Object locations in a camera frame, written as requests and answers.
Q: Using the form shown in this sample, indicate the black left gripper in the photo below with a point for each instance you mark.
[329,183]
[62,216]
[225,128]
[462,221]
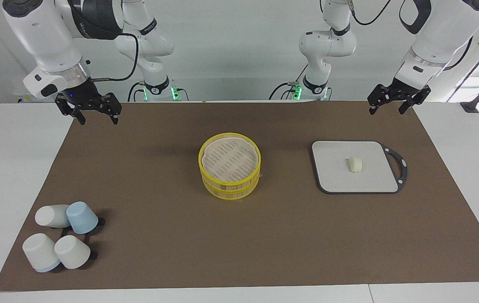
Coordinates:
[399,92]

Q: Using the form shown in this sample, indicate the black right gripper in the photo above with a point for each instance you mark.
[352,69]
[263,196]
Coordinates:
[90,99]

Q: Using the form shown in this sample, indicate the white steamed bun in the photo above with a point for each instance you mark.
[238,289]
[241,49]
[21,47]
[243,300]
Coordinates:
[355,164]

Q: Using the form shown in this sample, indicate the yellow bamboo steamer lid tier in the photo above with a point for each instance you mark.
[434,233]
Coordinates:
[231,160]

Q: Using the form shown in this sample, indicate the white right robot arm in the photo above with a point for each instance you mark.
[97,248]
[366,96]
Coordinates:
[41,33]

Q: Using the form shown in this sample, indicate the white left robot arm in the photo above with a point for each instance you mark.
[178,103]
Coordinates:
[437,38]

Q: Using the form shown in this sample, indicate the yellow bamboo steamer base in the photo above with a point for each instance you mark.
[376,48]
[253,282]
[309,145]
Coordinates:
[231,195]

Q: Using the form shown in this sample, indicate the grey cutting board black rim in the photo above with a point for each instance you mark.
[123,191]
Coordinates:
[353,168]

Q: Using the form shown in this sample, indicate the light blue cup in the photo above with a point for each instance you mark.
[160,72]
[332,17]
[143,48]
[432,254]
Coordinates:
[81,216]

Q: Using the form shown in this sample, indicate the white cup lying sideways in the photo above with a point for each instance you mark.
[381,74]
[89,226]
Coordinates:
[50,215]

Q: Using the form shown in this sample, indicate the plain white cup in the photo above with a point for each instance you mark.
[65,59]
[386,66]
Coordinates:
[73,251]

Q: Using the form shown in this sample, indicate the white cup with blue rim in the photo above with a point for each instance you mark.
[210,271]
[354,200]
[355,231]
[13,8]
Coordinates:
[39,252]

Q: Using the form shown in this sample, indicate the brown table mat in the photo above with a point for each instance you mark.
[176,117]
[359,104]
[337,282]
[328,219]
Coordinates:
[264,235]

